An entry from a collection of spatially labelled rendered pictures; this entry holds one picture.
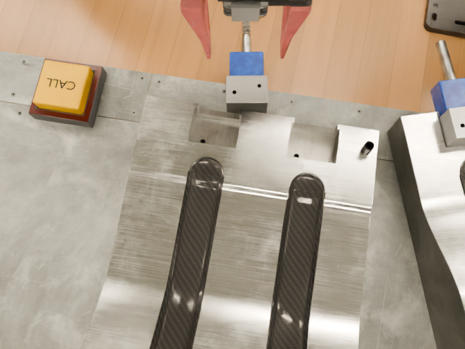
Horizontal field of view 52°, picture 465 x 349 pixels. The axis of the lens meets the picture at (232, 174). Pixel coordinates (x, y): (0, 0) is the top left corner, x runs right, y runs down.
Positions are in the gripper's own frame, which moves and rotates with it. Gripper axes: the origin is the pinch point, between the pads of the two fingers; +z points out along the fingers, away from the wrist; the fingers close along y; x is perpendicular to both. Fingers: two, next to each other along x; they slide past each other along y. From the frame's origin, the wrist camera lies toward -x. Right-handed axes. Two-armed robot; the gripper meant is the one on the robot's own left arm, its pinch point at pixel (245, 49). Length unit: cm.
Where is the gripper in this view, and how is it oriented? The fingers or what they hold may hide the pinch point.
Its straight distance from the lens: 52.8
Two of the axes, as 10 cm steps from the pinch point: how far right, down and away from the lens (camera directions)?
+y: 10.0, 0.1, -0.3
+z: 0.2, 6.9, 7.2
